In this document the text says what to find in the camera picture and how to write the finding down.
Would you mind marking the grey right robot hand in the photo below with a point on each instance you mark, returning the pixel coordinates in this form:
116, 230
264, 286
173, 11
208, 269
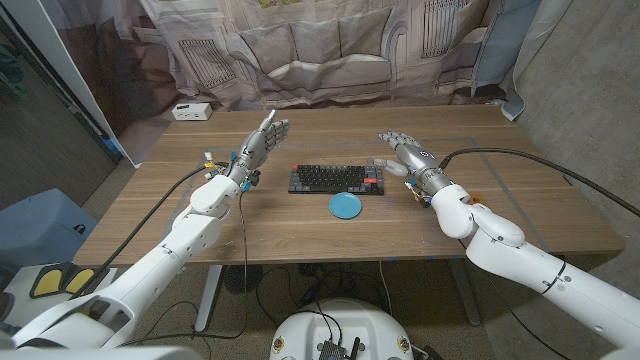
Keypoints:
420, 160

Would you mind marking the printed sofa backdrop cloth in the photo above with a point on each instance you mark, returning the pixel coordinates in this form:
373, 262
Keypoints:
320, 50

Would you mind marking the yellow black foot pedal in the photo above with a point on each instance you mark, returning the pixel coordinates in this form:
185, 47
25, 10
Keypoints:
77, 282
48, 282

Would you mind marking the blue plastic bin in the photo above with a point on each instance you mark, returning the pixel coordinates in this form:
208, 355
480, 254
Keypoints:
40, 225

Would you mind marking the white partition panel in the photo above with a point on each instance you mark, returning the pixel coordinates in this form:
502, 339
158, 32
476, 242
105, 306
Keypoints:
60, 50

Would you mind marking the white pedal base plate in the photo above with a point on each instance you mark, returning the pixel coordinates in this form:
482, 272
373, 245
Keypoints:
25, 306

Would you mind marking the black electronics box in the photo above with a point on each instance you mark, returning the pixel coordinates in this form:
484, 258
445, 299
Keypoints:
331, 351

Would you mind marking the brown wooden block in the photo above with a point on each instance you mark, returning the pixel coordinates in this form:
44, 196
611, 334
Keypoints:
477, 199

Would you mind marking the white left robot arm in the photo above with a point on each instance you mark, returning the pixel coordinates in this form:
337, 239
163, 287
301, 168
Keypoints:
150, 270

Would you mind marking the white power box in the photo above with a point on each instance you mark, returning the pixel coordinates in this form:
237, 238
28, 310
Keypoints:
192, 111

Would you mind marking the grey table leg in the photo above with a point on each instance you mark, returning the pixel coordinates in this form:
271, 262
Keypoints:
465, 295

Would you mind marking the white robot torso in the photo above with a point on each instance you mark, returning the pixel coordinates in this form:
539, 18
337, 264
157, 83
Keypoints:
350, 320

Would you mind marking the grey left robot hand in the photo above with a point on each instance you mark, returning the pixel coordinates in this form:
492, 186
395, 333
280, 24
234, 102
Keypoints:
252, 154

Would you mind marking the black mechanical keyboard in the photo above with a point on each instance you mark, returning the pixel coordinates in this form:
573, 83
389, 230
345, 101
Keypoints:
330, 179

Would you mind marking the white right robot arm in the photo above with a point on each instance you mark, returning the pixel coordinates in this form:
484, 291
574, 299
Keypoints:
500, 245

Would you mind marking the white table leg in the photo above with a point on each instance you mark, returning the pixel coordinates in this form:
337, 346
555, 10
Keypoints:
207, 300

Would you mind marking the black round floor fan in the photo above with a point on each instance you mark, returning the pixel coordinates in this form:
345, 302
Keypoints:
235, 278

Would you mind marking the white cloth sheet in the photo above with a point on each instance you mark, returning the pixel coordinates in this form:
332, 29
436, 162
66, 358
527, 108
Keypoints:
545, 30

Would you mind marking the blue round coaster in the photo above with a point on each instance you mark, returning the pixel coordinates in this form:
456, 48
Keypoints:
345, 205

